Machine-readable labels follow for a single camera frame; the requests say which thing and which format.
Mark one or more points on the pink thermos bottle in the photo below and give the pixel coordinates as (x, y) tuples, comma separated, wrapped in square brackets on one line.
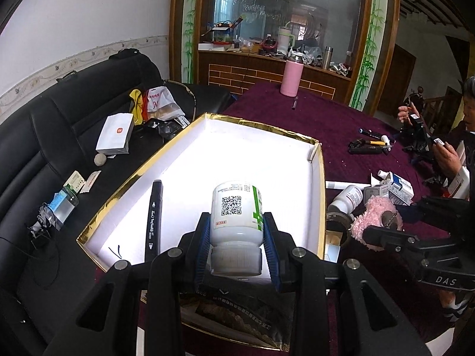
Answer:
[(292, 75)]

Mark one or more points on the white tube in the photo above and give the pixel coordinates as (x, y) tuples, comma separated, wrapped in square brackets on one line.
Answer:
[(336, 185)]

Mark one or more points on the woman in maroon jacket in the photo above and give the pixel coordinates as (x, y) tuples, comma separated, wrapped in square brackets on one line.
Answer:
[(448, 157)]

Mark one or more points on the long black flat pen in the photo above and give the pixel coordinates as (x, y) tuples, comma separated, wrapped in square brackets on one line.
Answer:
[(368, 149)]

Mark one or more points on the pink fluffy item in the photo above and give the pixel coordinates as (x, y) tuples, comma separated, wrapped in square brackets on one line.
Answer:
[(379, 212)]

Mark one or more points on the black leather sofa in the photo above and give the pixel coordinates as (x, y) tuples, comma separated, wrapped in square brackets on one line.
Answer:
[(42, 144)]

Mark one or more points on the clear plastic bottle on sofa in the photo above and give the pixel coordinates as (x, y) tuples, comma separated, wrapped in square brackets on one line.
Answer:
[(52, 216)]

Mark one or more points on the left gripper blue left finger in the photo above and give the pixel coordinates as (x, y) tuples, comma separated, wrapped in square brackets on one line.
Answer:
[(197, 254)]

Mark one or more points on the brown tape roll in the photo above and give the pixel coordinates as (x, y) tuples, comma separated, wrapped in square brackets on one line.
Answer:
[(338, 226)]

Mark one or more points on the blue white medicine box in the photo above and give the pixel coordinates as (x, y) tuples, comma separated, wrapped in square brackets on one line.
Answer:
[(400, 190)]

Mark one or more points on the operator right hand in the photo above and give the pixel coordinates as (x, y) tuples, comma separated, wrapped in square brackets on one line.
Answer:
[(454, 304)]

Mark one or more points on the white green pill bottle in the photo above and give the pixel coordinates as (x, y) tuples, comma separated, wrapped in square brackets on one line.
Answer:
[(236, 230)]

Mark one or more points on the small white ball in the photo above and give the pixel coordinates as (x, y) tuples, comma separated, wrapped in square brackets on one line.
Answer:
[(100, 159)]

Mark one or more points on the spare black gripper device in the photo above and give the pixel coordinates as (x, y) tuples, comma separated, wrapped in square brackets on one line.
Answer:
[(417, 142)]

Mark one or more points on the small white barcode box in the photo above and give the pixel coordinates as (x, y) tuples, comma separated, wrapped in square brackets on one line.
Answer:
[(381, 190)]

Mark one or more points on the gold white open box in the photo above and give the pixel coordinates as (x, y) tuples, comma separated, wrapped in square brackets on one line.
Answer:
[(286, 167)]

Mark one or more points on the white box red logo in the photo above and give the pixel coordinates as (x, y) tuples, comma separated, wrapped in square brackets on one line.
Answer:
[(115, 135)]

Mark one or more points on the yellow black pen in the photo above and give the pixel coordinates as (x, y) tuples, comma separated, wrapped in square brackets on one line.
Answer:
[(362, 142)]

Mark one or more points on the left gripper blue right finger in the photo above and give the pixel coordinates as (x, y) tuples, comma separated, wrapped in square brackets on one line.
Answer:
[(278, 244)]

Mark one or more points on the yellow cloth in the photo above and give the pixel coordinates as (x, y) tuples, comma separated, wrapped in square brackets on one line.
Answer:
[(138, 107)]

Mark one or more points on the wooden mirror cabinet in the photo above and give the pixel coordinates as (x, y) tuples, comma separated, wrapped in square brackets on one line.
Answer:
[(346, 45)]

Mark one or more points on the small white bottle on pens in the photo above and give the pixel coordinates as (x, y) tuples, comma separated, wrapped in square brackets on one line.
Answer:
[(386, 141)]

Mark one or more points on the white pill bottle red label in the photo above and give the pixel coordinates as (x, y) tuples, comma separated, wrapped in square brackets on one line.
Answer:
[(347, 200)]

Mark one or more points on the black marker pen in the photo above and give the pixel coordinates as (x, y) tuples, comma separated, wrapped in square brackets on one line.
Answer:
[(154, 216)]

